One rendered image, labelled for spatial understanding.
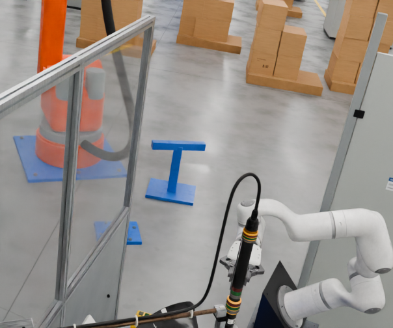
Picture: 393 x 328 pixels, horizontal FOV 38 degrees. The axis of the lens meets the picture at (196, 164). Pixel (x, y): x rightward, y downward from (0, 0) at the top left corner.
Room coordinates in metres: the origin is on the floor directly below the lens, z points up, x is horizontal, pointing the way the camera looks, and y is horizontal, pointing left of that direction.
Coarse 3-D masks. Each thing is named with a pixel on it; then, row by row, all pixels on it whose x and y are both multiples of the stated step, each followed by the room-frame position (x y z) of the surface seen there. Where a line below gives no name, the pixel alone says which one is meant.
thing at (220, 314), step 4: (216, 312) 1.33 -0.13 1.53; (220, 312) 1.33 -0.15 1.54; (224, 312) 1.34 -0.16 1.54; (216, 316) 1.33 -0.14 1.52; (220, 316) 1.33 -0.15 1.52; (224, 316) 1.34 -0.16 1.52; (216, 320) 1.36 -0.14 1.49; (220, 320) 1.33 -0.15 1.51; (224, 320) 1.33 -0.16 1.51; (216, 324) 1.35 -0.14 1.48; (220, 324) 1.33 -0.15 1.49; (224, 324) 1.34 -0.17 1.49
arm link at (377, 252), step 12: (336, 216) 1.61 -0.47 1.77; (348, 216) 1.61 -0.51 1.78; (360, 216) 1.61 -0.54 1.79; (372, 216) 1.62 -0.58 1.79; (336, 228) 1.58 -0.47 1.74; (348, 228) 1.59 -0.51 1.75; (360, 228) 1.59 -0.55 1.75; (372, 228) 1.60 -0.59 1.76; (384, 228) 1.64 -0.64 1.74; (360, 240) 1.63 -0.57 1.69; (372, 240) 1.62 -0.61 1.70; (384, 240) 1.63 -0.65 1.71; (360, 252) 1.63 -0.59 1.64; (372, 252) 1.62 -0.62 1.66; (384, 252) 1.62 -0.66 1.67; (372, 264) 1.61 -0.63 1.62; (384, 264) 1.61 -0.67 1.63
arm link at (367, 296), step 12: (360, 276) 1.90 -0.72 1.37; (324, 288) 1.93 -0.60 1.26; (336, 288) 1.91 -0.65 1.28; (360, 288) 1.86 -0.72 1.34; (372, 288) 1.85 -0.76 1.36; (324, 300) 1.91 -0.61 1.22; (336, 300) 1.89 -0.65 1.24; (348, 300) 1.85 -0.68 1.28; (360, 300) 1.82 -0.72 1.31; (372, 300) 1.81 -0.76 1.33; (384, 300) 1.83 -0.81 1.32; (372, 312) 1.82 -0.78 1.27
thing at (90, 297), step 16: (112, 240) 2.49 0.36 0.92; (112, 256) 2.52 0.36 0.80; (96, 272) 2.29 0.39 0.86; (112, 272) 2.56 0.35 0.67; (80, 288) 2.09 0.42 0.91; (96, 288) 2.32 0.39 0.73; (112, 288) 2.60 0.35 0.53; (80, 304) 2.10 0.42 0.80; (96, 304) 2.35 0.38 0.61; (112, 304) 2.64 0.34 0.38; (64, 320) 1.93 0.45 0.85; (80, 320) 2.13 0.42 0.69; (96, 320) 2.38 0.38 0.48
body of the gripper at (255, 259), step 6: (240, 240) 1.52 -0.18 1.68; (234, 246) 1.48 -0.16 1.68; (258, 246) 1.51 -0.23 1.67; (228, 252) 1.45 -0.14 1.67; (234, 252) 1.45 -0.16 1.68; (252, 252) 1.46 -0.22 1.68; (258, 252) 1.47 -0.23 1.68; (234, 258) 1.42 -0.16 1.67; (252, 258) 1.43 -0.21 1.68; (258, 258) 1.44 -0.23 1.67; (252, 264) 1.41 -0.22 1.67; (258, 264) 1.42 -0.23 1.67
